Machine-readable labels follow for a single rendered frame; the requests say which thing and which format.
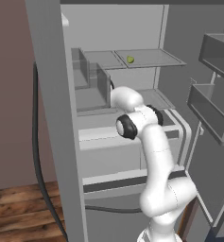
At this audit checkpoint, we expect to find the white fridge drawer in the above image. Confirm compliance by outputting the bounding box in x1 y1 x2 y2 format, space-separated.
81 165 187 202
78 108 193 180

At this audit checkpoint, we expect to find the grey fridge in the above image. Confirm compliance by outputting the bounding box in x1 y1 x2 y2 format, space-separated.
24 0 224 242

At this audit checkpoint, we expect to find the tall grey fridge box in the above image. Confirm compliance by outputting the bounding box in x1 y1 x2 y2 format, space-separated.
70 46 92 91

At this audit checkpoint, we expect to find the narrow glass fridge shelf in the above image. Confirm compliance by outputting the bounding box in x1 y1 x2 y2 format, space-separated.
80 49 128 71

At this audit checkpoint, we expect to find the wide glass fridge shelf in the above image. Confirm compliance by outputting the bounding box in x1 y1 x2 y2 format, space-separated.
113 47 188 69

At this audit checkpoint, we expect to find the grey fridge door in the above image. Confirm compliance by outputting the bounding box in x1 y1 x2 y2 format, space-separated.
162 3 224 238

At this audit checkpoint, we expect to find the glass shelf above drawer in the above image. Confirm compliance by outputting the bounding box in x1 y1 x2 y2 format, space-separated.
136 88 177 112

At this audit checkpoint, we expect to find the large grey door bin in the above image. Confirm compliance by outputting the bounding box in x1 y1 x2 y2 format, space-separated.
186 82 224 147

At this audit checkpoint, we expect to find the small grey door bin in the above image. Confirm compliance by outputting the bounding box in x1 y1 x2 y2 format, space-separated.
198 32 224 85

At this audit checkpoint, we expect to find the black curved fridge handle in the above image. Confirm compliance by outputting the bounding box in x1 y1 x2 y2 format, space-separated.
31 60 69 242

